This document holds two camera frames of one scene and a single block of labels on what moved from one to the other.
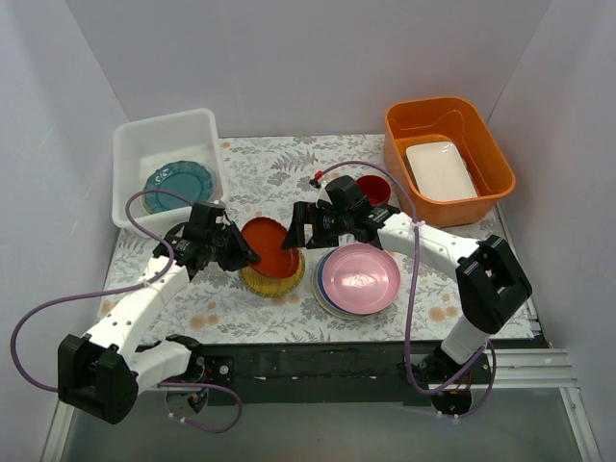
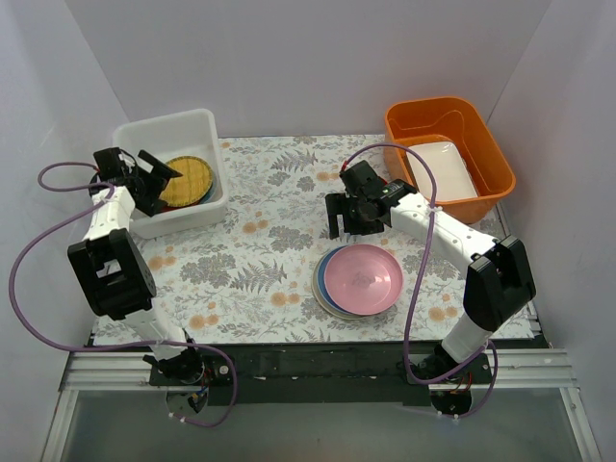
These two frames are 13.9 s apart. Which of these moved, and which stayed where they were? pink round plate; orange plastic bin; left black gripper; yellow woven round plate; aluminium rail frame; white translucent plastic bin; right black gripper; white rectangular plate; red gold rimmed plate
Moved: left black gripper; yellow woven round plate; right black gripper; red gold rimmed plate
Stayed: white rectangular plate; orange plastic bin; aluminium rail frame; white translucent plastic bin; pink round plate
